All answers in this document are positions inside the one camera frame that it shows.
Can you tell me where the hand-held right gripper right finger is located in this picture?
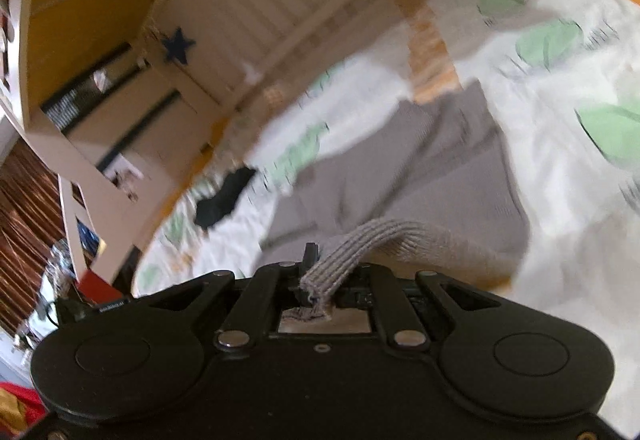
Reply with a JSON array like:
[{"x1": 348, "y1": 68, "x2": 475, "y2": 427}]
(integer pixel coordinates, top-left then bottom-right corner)
[{"x1": 345, "y1": 263, "x2": 502, "y2": 349}]

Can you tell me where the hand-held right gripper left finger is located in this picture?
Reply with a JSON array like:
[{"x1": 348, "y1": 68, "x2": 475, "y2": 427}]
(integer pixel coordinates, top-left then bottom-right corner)
[{"x1": 149, "y1": 243, "x2": 319, "y2": 354}]

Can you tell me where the grey knit sweater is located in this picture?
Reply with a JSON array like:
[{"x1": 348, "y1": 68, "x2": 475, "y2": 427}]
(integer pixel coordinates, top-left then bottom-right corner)
[{"x1": 260, "y1": 78, "x2": 532, "y2": 327}]

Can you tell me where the black cloth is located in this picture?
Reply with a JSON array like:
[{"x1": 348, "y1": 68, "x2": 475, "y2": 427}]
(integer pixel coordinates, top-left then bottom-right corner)
[{"x1": 194, "y1": 167, "x2": 257, "y2": 229}]

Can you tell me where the white duvet with green print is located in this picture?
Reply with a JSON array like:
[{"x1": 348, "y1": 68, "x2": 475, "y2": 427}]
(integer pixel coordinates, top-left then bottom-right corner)
[{"x1": 131, "y1": 0, "x2": 640, "y2": 431}]

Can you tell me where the white shelf unit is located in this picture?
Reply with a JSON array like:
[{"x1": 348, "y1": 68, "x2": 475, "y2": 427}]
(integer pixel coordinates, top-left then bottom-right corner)
[{"x1": 0, "y1": 0, "x2": 167, "y2": 288}]

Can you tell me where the dark blue star sticker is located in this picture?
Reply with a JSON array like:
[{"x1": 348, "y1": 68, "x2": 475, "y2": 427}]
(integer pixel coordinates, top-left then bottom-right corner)
[{"x1": 160, "y1": 26, "x2": 196, "y2": 66}]

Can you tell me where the brown striped curtain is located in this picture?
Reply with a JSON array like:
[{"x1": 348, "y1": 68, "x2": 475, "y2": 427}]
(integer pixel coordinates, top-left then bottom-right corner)
[{"x1": 0, "y1": 139, "x2": 67, "y2": 321}]

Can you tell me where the red cloth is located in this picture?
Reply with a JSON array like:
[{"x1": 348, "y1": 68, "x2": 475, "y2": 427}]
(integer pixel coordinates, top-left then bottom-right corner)
[{"x1": 0, "y1": 382, "x2": 52, "y2": 440}]

